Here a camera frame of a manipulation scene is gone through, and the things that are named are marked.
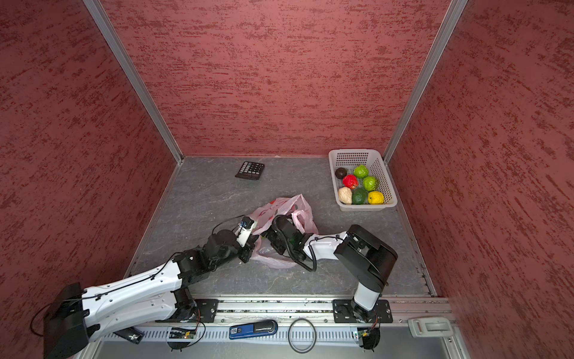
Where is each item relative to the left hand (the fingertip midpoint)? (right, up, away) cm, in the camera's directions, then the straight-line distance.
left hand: (256, 240), depth 79 cm
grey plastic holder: (+58, -26, -9) cm, 64 cm away
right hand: (+1, -2, +8) cm, 8 cm away
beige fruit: (+37, +15, +20) cm, 45 cm away
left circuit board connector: (-25, -29, -6) cm, 39 cm away
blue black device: (+5, -23, -12) cm, 27 cm away
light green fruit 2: (+50, +20, +24) cm, 59 cm away
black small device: (-38, -27, -11) cm, 48 cm away
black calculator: (-9, +27, +35) cm, 45 cm away
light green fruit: (+47, +26, +29) cm, 61 cm away
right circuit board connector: (+38, -30, -8) cm, 49 cm away
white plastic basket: (+48, +21, +30) cm, 60 cm away
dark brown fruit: (+37, +25, +31) cm, 54 cm away
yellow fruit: (+51, +14, +19) cm, 56 cm away
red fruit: (+41, +21, +24) cm, 52 cm away
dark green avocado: (+43, +14, +18) cm, 49 cm away
